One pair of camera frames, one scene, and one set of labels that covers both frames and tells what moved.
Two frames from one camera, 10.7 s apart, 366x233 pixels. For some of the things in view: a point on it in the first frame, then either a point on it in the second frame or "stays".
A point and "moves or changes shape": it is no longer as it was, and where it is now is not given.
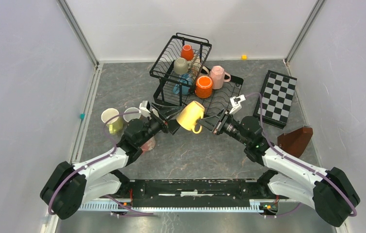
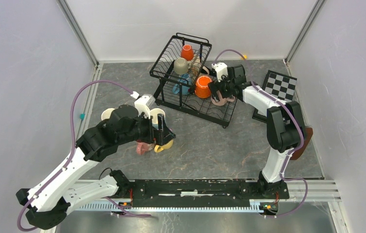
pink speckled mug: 149,145 stays
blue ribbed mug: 183,86 stays
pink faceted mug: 219,76 moves or changes shape
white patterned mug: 198,69 stays
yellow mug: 190,114 -> 158,148
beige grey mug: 181,66 stays
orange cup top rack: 187,52 stays
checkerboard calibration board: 277,92 stays
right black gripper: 215,123 -> 214,86
